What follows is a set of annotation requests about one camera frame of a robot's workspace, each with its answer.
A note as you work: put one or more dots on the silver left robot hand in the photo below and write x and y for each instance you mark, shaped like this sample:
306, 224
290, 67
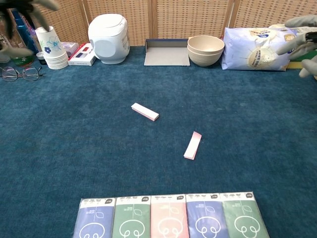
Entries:
22, 5

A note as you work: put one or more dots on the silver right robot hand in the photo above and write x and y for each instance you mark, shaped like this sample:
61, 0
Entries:
309, 42

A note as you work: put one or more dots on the pink booklet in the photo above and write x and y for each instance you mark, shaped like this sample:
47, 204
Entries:
192, 146

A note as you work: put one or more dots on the pink packet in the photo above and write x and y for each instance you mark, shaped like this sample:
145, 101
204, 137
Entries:
144, 112

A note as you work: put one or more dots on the green and yellow scouring sponge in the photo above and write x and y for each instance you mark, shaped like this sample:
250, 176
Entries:
294, 65

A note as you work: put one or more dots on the dark blue bottle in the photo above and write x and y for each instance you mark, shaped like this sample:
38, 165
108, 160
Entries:
24, 37

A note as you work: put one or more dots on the green tea bottle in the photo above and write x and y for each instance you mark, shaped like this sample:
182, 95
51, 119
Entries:
18, 41

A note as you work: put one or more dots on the pale green paper towel pack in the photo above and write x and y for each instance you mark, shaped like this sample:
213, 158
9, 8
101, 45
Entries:
277, 25

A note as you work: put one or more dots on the white pill jar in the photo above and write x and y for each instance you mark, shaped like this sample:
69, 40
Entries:
49, 44

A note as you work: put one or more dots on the light blue tissue pack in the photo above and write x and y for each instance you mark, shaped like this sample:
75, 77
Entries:
252, 49

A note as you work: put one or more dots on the small black jar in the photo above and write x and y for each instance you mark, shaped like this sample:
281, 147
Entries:
40, 59

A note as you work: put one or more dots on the small purple box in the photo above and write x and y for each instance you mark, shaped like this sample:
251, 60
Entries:
70, 47

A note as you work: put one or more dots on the thin-framed eyeglasses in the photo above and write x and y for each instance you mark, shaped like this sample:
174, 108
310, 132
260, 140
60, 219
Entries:
29, 74

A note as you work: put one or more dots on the red and white box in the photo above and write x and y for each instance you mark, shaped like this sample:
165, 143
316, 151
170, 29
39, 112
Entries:
81, 58

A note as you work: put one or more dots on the white rice cooker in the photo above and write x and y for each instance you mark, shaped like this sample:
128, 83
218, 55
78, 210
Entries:
109, 39

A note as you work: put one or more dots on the beige bowl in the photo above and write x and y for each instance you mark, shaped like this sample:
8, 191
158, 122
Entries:
205, 44
204, 60

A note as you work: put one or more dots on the woven rattan folding screen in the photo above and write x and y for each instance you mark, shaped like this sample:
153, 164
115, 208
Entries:
193, 19

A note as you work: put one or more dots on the grey tray with blue rim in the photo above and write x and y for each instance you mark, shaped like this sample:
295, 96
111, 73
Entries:
166, 55

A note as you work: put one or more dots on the dark blue table mat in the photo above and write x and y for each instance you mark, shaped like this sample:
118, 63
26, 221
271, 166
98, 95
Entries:
99, 148

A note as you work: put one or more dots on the green pocket tissue pack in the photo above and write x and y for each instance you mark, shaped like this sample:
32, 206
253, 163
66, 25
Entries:
244, 215
131, 219

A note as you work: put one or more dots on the blue pocket tissue pack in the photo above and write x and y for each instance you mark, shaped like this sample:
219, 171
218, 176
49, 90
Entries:
95, 220
206, 217

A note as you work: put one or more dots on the pink pocket tissue pack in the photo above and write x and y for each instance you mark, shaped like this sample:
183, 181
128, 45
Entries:
169, 218

